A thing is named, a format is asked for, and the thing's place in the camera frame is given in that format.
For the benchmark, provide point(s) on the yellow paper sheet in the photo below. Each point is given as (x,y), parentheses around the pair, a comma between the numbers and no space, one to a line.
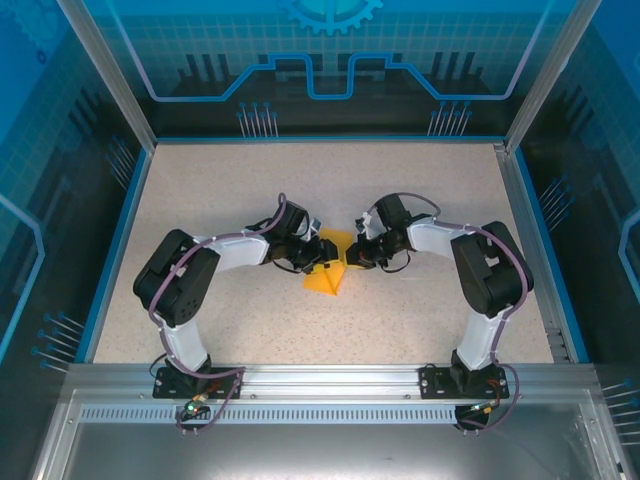
(325,282)

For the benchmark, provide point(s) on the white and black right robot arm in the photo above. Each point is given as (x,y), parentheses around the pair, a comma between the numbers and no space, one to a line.
(477,340)

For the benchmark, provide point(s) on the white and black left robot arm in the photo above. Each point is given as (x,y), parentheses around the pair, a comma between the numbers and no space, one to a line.
(187,345)

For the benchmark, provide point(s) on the blue table border strip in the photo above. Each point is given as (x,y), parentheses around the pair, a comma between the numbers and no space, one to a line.
(120,250)
(551,260)

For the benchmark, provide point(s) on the grey metal tray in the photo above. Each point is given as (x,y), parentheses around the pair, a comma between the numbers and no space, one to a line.
(325,452)

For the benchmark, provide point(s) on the blue printed side panel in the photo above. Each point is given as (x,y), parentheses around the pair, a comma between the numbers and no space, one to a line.
(40,200)
(600,200)

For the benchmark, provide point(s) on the blue printed back panel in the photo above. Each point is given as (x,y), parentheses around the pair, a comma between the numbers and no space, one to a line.
(200,30)

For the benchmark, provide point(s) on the aluminium mounting rail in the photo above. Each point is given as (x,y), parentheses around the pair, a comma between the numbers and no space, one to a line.
(325,380)

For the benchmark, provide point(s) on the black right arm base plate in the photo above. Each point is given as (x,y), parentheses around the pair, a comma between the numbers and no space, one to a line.
(430,385)

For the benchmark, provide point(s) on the aluminium side rail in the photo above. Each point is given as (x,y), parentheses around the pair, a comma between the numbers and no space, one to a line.
(532,250)

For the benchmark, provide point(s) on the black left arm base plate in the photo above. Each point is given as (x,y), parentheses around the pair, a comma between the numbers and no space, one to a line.
(165,387)

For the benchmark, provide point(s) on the aluminium frame post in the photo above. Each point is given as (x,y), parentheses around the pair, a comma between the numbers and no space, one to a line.
(542,75)
(111,75)

